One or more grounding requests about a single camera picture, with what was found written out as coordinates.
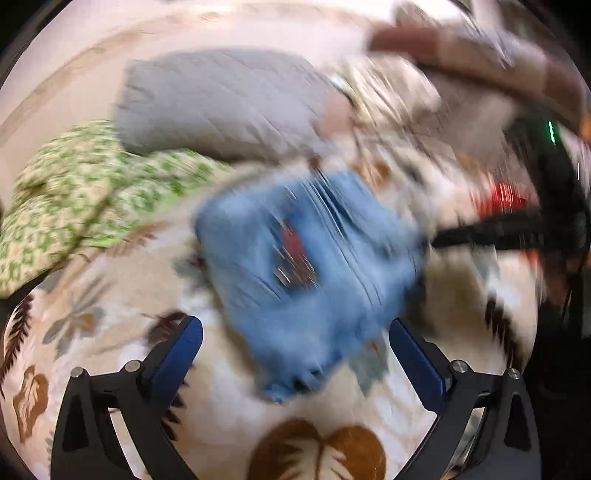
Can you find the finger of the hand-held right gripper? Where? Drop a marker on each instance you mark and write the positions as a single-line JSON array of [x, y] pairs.
[[485, 230]]

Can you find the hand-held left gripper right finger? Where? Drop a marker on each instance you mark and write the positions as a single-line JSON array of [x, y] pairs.
[[420, 364]]

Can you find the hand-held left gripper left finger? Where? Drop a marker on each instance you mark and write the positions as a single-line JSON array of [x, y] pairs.
[[180, 355]]

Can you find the blue denim pants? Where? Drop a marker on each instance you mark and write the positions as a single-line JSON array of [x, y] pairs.
[[304, 267]]

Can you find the person's right forearm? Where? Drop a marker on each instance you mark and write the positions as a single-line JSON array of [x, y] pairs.
[[475, 50]]

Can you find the red object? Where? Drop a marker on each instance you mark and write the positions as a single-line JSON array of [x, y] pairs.
[[503, 199]]

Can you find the leaf printed blanket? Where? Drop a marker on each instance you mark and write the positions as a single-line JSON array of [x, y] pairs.
[[115, 323]]

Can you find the cream patterned pillow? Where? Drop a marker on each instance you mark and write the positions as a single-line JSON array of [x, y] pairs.
[[406, 97]]

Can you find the pinkish beige pillow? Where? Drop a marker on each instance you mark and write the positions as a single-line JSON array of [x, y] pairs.
[[337, 115]]

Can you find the green patterned blanket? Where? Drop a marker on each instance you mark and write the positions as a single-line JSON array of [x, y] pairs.
[[83, 194]]

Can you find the grey quilted pillow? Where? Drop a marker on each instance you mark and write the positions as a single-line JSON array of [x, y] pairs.
[[217, 101]]

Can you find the beige headboard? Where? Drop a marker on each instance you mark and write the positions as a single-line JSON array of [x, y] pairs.
[[69, 64]]

